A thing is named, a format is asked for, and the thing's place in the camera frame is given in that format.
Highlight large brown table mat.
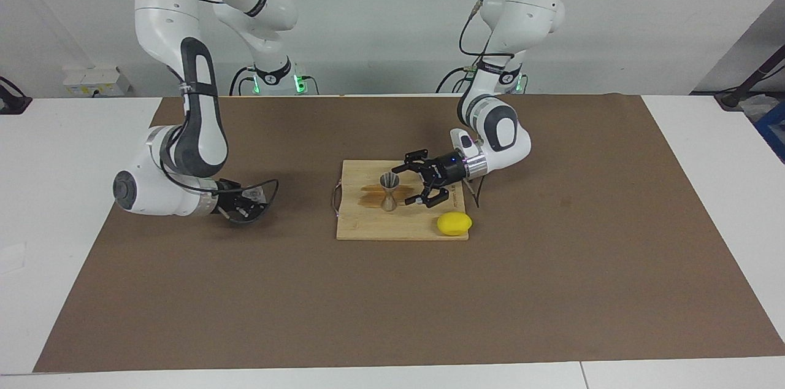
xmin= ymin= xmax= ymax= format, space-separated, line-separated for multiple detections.
xmin=34 ymin=93 xmax=785 ymax=373

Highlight blue crate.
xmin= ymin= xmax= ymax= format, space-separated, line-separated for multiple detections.
xmin=754 ymin=101 xmax=785 ymax=164

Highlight black clamp bracket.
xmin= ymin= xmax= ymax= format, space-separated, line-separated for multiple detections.
xmin=0 ymin=76 xmax=33 ymax=115

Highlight white wall socket box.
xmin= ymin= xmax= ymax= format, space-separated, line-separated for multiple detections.
xmin=61 ymin=66 xmax=132 ymax=98

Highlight steel double-cone jigger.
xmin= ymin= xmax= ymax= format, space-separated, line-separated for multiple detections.
xmin=379 ymin=172 xmax=401 ymax=212

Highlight yellow lemon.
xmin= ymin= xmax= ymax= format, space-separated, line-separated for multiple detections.
xmin=437 ymin=212 xmax=473 ymax=236

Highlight black tripod leg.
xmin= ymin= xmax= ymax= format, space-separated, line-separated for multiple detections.
xmin=714 ymin=44 xmax=785 ymax=111

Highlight wooden cutting board, metal handle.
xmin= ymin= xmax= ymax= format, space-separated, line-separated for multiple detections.
xmin=331 ymin=160 xmax=470 ymax=241

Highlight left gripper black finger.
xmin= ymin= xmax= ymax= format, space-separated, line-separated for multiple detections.
xmin=405 ymin=183 xmax=450 ymax=209
xmin=392 ymin=148 xmax=434 ymax=174

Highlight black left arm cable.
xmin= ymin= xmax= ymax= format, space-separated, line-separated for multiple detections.
xmin=458 ymin=0 xmax=523 ymax=209

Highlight black base cable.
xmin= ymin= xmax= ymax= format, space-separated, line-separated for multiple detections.
xmin=435 ymin=66 xmax=474 ymax=94
xmin=228 ymin=66 xmax=256 ymax=96

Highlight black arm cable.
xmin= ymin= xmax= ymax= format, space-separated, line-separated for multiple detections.
xmin=161 ymin=64 xmax=280 ymax=226
xmin=458 ymin=0 xmax=523 ymax=209

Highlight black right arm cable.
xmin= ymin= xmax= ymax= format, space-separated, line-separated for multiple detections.
xmin=161 ymin=64 xmax=280 ymax=226

